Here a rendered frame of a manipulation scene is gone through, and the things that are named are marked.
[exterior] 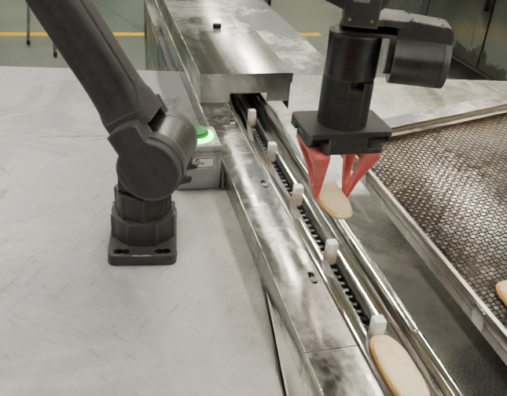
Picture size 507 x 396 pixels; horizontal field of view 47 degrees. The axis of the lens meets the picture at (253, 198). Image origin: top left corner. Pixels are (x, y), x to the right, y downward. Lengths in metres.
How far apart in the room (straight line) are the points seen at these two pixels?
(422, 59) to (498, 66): 3.25
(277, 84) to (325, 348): 0.65
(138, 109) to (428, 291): 0.42
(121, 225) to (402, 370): 0.38
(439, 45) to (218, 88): 0.56
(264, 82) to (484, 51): 2.96
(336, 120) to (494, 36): 3.30
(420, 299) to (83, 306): 0.40
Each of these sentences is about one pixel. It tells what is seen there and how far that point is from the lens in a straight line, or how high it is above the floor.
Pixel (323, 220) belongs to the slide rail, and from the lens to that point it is 0.82.
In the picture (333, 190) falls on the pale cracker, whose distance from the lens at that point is 0.73.
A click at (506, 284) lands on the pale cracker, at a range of 0.69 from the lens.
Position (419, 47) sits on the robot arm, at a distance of 0.64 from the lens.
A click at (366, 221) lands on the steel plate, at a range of 0.89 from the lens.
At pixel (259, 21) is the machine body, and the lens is 1.91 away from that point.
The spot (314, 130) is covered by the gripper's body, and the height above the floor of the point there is 1.02.
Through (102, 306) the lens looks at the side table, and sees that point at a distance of 0.71.
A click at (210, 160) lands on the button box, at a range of 0.90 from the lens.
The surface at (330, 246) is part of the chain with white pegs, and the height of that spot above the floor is 0.87.
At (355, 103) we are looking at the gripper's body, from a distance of 0.65.
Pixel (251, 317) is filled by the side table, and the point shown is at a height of 0.82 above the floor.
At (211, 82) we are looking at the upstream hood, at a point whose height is 0.90.
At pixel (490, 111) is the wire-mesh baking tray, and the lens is 1.05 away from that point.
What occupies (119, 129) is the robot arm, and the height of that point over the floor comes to 1.00.
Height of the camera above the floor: 1.28
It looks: 31 degrees down
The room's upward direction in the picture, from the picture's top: 5 degrees clockwise
